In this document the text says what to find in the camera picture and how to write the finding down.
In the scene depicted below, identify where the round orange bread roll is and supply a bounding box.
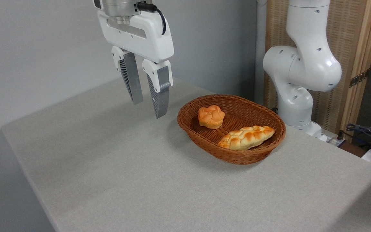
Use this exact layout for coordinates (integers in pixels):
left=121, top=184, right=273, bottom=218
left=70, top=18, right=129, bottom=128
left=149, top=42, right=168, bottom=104
left=198, top=105, right=225, bottom=130

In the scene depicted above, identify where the long braided bread loaf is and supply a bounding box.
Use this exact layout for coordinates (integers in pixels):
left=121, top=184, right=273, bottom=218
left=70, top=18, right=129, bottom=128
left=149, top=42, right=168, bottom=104
left=217, top=125, right=275, bottom=151

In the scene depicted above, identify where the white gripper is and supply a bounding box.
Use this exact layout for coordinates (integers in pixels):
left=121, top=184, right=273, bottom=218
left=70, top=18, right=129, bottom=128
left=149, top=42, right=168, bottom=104
left=97, top=9, right=175, bottom=119

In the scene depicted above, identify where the brown wicker oval basket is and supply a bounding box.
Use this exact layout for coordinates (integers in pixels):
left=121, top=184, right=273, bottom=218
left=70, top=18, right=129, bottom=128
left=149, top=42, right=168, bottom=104
left=177, top=94, right=286, bottom=165

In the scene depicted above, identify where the dark metal screen hinge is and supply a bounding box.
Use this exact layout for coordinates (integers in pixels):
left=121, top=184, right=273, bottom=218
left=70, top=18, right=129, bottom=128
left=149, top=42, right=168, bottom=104
left=349, top=69, right=370, bottom=88

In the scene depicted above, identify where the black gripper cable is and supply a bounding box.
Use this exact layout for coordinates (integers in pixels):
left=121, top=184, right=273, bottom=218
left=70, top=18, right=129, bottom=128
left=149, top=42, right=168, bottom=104
left=137, top=2, right=167, bottom=35

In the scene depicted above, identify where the grey-blue cable bundle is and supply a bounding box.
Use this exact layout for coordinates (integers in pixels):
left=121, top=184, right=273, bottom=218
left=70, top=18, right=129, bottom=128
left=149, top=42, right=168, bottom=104
left=346, top=124, right=371, bottom=152

